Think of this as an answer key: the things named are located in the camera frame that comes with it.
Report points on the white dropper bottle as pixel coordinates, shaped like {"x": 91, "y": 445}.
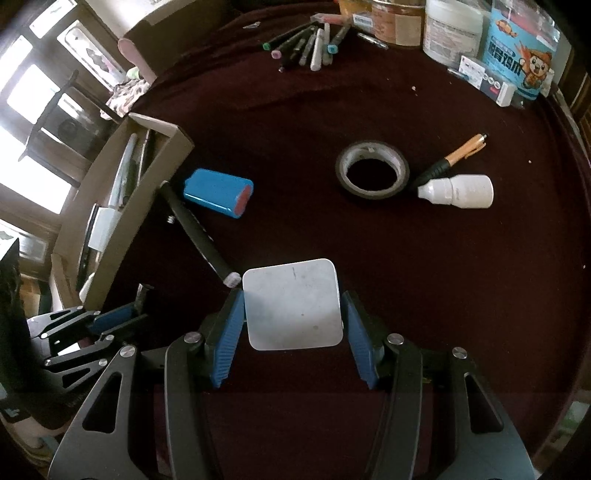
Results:
{"x": 461, "y": 191}

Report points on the wooden frame window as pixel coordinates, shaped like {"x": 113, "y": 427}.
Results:
{"x": 27, "y": 92}

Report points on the blue label plastic jar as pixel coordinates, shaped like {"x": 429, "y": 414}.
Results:
{"x": 521, "y": 50}

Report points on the shallow cardboard box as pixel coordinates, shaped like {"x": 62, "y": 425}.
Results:
{"x": 152, "y": 184}

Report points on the pile of marker pens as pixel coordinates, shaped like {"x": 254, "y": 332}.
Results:
{"x": 316, "y": 50}

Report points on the blue battery pack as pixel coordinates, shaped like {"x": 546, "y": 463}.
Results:
{"x": 212, "y": 191}

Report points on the white pen box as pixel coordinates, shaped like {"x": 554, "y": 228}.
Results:
{"x": 489, "y": 81}

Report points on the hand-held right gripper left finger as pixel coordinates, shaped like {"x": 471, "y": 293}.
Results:
{"x": 228, "y": 341}

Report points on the patterned cloth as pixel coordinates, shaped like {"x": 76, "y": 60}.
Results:
{"x": 127, "y": 94}

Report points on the jar with gold lid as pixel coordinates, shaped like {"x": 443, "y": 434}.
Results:
{"x": 397, "y": 25}

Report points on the black tape roll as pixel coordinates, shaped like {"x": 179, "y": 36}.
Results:
{"x": 371, "y": 148}

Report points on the silver pen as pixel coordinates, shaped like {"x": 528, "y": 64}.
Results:
{"x": 371, "y": 39}

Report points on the black wooden chair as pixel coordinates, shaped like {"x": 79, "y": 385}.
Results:
{"x": 48, "y": 108}

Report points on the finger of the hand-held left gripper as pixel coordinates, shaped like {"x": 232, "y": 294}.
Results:
{"x": 76, "y": 362}
{"x": 115, "y": 318}

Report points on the small white scrap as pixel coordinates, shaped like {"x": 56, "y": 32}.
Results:
{"x": 254, "y": 25}

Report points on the white plastic tub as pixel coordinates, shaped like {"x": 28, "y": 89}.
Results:
{"x": 455, "y": 32}

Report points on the gold and black pen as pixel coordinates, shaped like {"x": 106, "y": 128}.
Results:
{"x": 455, "y": 157}

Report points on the black marker with white cap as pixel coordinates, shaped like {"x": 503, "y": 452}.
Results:
{"x": 198, "y": 235}

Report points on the dark speaker box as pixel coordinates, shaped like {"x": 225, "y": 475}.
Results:
{"x": 69, "y": 127}

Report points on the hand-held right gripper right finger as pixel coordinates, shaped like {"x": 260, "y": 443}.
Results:
{"x": 360, "y": 341}

